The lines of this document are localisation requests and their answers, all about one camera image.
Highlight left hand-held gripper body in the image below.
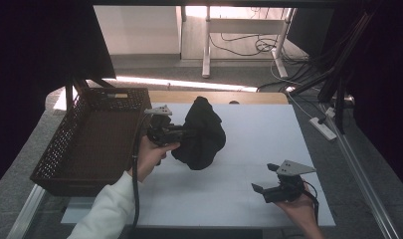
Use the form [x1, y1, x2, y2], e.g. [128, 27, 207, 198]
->
[144, 105, 183, 147]

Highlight person's left hand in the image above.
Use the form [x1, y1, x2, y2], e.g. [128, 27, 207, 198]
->
[132, 135, 181, 183]

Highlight white desk frame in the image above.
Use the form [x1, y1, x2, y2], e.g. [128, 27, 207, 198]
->
[180, 5, 297, 80]

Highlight person's right hand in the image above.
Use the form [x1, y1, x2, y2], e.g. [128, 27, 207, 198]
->
[274, 183, 319, 227]

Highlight white power strip cable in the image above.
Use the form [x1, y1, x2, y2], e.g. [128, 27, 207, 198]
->
[287, 87, 314, 120]

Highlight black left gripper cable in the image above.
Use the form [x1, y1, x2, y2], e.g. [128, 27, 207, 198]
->
[130, 113, 153, 230]

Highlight brown woven basket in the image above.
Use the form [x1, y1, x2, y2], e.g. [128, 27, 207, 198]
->
[29, 87, 153, 197]

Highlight white cabinet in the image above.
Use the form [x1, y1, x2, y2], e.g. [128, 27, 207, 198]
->
[93, 5, 183, 56]

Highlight dark curtain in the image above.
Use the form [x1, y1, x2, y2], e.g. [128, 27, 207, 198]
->
[0, 0, 117, 192]

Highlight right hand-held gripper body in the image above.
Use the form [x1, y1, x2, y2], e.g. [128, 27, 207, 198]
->
[261, 159, 317, 204]

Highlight black floor cables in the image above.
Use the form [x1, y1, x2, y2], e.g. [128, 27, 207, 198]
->
[208, 31, 311, 66]

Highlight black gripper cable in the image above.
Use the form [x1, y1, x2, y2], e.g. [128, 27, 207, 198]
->
[130, 113, 153, 230]
[302, 180, 320, 224]

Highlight black cloth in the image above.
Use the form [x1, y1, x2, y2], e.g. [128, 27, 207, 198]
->
[170, 96, 227, 171]

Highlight aluminium rail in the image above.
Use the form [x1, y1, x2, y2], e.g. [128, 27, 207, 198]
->
[319, 103, 402, 239]
[6, 183, 46, 239]

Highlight white power strip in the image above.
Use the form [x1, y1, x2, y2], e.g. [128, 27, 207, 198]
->
[308, 117, 338, 141]

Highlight dark metal stand legs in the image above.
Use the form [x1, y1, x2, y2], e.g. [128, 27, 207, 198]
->
[64, 78, 114, 113]

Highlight black metal stand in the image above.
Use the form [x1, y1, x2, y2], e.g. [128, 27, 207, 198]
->
[288, 9, 389, 135]

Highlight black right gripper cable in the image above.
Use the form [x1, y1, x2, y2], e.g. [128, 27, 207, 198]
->
[302, 180, 320, 224]

